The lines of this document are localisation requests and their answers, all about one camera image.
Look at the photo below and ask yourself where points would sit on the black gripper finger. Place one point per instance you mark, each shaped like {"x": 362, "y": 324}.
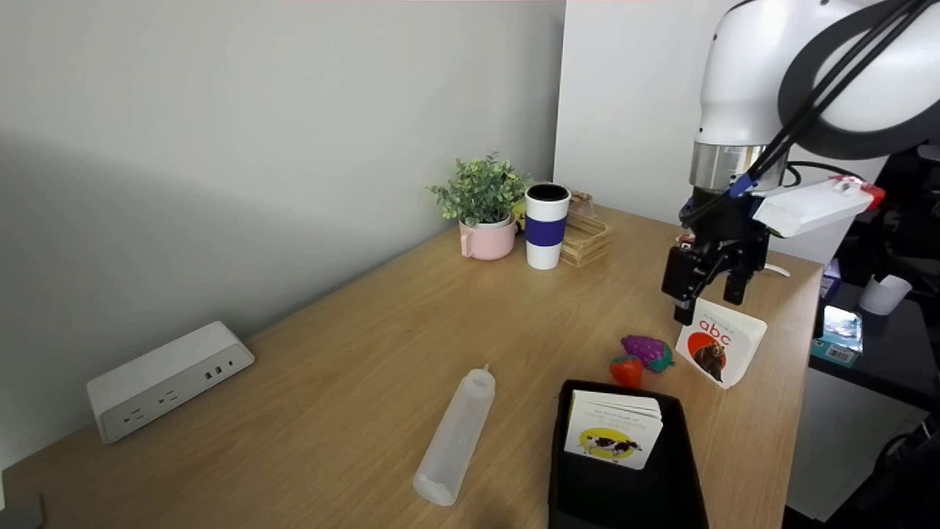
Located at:
{"x": 683, "y": 284}
{"x": 743, "y": 275}

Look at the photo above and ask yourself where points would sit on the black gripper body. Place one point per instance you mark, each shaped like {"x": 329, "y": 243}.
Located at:
{"x": 722, "y": 226}

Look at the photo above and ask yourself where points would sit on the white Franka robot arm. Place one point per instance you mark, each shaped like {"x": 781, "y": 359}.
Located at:
{"x": 743, "y": 79}

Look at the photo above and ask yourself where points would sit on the black box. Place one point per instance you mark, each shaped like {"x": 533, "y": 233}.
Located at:
{"x": 627, "y": 494}

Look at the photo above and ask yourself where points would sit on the white power strip box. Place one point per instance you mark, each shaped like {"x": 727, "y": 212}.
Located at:
{"x": 166, "y": 380}

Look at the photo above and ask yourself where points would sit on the purple toy eggplant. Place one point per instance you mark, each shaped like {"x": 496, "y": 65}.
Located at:
{"x": 646, "y": 352}

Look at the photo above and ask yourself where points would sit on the red toy strawberry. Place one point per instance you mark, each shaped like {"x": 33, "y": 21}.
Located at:
{"x": 627, "y": 372}

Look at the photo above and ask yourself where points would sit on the white paper cup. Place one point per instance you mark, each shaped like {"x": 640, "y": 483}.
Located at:
{"x": 885, "y": 296}

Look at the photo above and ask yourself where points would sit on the white cup with blue sleeve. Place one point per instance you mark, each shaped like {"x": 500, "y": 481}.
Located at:
{"x": 547, "y": 226}

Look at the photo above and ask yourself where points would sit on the black side table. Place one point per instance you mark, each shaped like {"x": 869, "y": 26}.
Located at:
{"x": 898, "y": 358}

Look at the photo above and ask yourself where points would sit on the green plant in pink pot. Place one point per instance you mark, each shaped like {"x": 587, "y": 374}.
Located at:
{"x": 480, "y": 201}

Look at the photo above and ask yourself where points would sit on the translucent squeeze bottle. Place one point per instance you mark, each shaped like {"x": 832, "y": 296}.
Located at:
{"x": 456, "y": 436}

